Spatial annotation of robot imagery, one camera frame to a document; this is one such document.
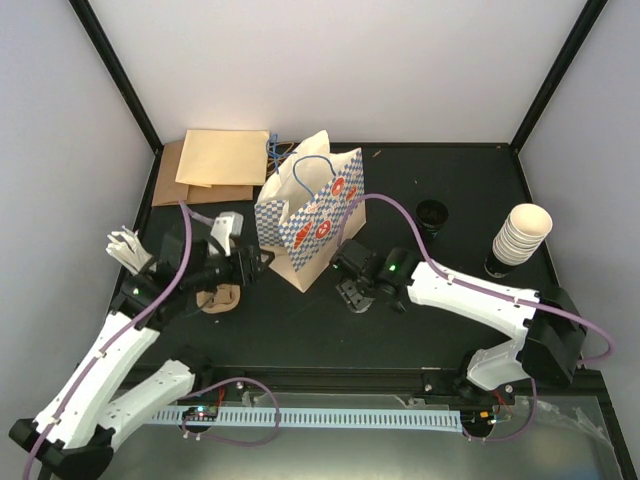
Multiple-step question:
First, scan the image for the brown kraft paper bag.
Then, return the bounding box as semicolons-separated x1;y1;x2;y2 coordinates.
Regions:
152;140;253;207

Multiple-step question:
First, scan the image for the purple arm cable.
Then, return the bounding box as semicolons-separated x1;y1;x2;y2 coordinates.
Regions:
332;194;617;361
22;200;216;480

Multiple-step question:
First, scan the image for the small electronics board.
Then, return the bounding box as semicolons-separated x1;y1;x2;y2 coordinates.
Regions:
182;405;219;422

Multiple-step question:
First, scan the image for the stack of black lids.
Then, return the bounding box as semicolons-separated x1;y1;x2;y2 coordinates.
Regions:
415;199;449;239

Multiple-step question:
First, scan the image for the black corner frame post right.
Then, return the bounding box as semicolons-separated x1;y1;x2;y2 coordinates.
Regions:
509;0;608;154

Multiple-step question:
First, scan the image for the light tan paper bag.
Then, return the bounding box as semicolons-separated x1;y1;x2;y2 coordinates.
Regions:
175;129;270;187

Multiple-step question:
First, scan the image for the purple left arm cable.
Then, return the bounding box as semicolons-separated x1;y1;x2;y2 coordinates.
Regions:
22;200;216;480

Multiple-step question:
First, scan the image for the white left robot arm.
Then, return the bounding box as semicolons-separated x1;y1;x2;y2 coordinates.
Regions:
9;217;274;479

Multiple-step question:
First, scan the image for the white wrapped stirrers bundle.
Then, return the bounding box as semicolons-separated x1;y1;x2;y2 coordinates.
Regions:
105;226;152;275

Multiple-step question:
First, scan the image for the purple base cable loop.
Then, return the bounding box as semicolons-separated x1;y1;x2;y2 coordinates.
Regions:
179;377;280;447

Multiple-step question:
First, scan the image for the blue checkered paper bag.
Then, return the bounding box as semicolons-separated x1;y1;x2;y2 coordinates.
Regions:
254;130;366;292

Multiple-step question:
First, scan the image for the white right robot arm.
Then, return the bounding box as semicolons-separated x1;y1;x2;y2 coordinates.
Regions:
330;240;586;403

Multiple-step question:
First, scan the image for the light blue slotted cable duct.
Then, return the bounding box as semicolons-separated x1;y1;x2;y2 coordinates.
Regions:
147;406;462;433

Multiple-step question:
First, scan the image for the black corner frame post left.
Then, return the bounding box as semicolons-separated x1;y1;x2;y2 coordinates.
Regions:
68;0;163;154

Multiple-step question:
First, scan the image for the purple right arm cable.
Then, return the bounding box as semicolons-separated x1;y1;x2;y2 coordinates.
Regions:
332;194;617;361

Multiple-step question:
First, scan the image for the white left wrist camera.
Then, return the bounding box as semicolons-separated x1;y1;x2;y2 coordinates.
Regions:
208;211;244;256

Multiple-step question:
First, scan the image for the black corner frame post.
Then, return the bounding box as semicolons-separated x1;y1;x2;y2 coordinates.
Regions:
68;0;163;154
509;0;608;154

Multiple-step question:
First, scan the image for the brown pulp cup carrier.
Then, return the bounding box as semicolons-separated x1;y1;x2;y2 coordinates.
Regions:
196;284;241;315

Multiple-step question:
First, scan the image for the stack of white paper cups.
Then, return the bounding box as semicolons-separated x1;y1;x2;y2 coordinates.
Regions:
484;203;553;278

